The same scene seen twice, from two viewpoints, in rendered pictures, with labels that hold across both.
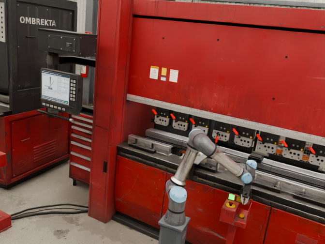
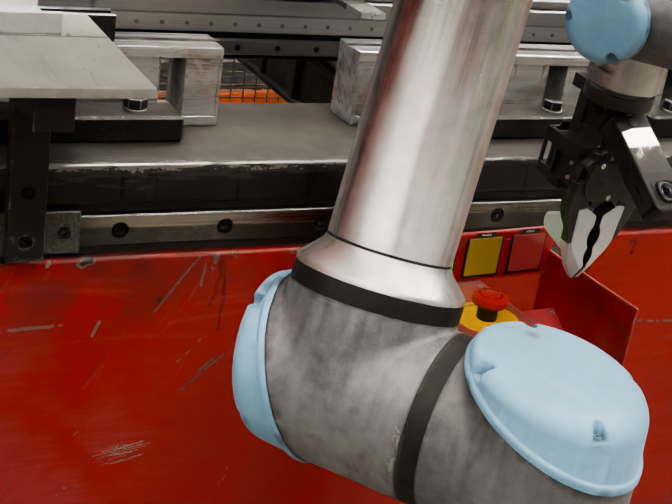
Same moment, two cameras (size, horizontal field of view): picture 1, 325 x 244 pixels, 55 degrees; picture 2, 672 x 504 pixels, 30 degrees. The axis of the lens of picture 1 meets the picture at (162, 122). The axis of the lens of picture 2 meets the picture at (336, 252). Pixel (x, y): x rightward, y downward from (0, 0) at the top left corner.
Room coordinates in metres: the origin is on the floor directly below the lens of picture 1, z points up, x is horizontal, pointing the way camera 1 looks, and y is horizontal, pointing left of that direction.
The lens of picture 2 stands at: (1.68, 0.48, 1.35)
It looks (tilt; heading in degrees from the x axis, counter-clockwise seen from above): 23 degrees down; 305
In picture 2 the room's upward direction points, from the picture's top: 9 degrees clockwise
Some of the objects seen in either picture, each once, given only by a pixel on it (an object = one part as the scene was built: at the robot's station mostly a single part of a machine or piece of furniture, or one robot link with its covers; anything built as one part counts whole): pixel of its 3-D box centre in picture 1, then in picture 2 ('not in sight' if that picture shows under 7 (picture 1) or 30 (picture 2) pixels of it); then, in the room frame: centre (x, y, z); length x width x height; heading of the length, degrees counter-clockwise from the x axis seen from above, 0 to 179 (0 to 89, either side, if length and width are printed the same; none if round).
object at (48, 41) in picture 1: (66, 77); not in sight; (2.91, 0.95, 1.53); 0.51 x 0.25 x 0.85; 64
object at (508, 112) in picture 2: (262, 185); (485, 121); (2.43, -0.90, 0.89); 0.30 x 0.05 x 0.03; 63
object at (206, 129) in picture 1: (201, 125); not in sight; (2.77, -0.36, 1.26); 0.15 x 0.09 x 0.17; 63
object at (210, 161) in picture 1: (204, 161); (48, 77); (2.73, -0.43, 0.92); 0.39 x 0.06 x 0.10; 63
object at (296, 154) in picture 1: (293, 147); not in sight; (2.40, -1.07, 1.26); 0.15 x 0.09 x 0.17; 63
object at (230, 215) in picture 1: (236, 209); (510, 334); (2.21, -0.65, 0.75); 0.20 x 0.16 x 0.18; 67
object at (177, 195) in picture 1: (177, 198); (532, 450); (1.95, -0.16, 0.94); 0.13 x 0.12 x 0.14; 10
